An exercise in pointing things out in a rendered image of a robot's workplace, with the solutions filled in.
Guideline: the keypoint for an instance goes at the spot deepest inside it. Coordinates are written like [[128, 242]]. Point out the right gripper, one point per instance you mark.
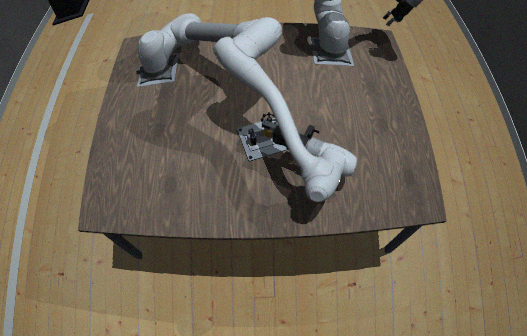
[[314, 146]]

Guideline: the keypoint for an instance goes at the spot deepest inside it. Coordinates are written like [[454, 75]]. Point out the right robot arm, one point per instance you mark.
[[237, 55]]

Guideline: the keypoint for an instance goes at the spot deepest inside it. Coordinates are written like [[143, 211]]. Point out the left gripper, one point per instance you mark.
[[400, 11]]

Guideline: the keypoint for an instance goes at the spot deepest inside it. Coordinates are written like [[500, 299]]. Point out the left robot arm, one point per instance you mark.
[[333, 33]]

